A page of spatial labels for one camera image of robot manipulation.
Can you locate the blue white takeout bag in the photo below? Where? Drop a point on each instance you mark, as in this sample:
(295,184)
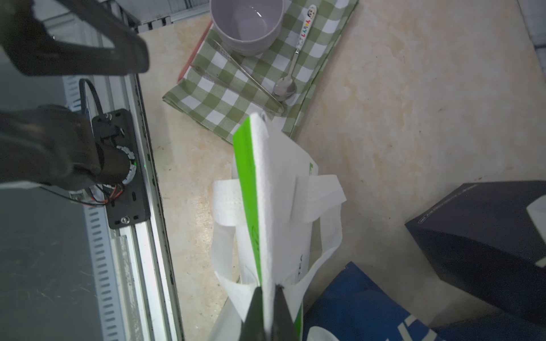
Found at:
(353,307)

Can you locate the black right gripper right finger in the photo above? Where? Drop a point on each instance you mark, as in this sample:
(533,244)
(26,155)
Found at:
(283,326)

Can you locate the metal chopstick pair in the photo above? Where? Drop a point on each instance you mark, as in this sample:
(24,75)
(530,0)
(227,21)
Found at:
(279,111)

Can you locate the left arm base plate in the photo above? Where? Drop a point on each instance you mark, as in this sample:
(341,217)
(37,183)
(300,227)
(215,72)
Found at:
(121,168)

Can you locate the green checkered cloth mat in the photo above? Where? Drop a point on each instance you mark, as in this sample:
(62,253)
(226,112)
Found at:
(222,111)

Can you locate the metal spoon patterned handle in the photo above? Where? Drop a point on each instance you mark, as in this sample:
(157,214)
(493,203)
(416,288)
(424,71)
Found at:
(286,87)

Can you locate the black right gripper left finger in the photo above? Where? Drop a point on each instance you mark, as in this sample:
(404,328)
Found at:
(252,328)

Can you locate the lilac ceramic bowl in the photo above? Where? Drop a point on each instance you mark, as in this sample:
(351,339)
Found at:
(248,27)

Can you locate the green white takeout bag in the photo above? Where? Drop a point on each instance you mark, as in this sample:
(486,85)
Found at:
(275,222)

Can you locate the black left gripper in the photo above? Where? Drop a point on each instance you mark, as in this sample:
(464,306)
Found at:
(34,52)

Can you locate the dark navy takeaway bag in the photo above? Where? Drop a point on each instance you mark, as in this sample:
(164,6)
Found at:
(488,239)

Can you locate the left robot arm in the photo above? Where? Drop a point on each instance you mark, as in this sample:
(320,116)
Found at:
(51,145)

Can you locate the red board under cloth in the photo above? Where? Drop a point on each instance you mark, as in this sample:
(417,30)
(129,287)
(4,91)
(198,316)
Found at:
(195,51)

